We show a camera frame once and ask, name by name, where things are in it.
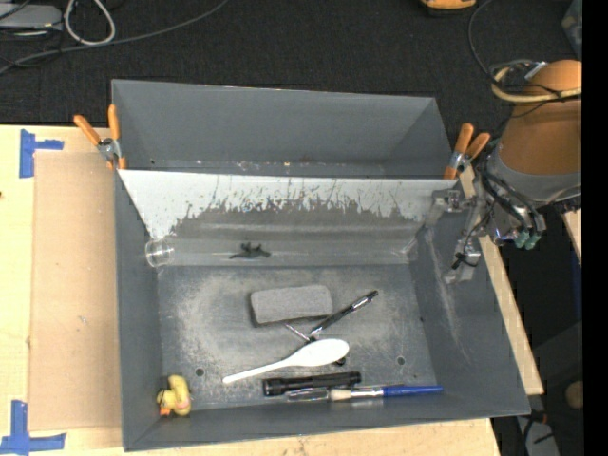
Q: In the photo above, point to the white plastic spoon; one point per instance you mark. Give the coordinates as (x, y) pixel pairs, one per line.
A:
(323, 352)

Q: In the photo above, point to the clear glass cup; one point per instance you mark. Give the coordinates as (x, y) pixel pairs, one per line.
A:
(159, 252)

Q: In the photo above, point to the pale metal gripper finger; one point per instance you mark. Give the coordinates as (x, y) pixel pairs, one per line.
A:
(468, 259)
(453, 201)

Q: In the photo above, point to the yellow rubber duck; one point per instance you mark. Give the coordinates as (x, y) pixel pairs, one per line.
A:
(176, 397)

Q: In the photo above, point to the small black toy animal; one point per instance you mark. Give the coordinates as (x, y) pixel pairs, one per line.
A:
(249, 251)

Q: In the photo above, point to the grey sponge block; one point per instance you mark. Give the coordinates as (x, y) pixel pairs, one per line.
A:
(290, 304)

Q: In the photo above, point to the brown cardboard board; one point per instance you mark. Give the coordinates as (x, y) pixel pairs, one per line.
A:
(71, 292)

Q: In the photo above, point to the thin silver metal piece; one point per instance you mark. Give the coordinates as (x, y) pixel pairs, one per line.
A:
(297, 330)

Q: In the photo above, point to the grey metal bin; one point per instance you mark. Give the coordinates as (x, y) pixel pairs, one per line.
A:
(304, 131)

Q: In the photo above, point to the black flashlight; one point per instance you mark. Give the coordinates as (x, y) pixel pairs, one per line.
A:
(309, 383)

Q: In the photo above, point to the black and silver pen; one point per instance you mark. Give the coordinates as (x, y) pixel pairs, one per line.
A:
(346, 310)

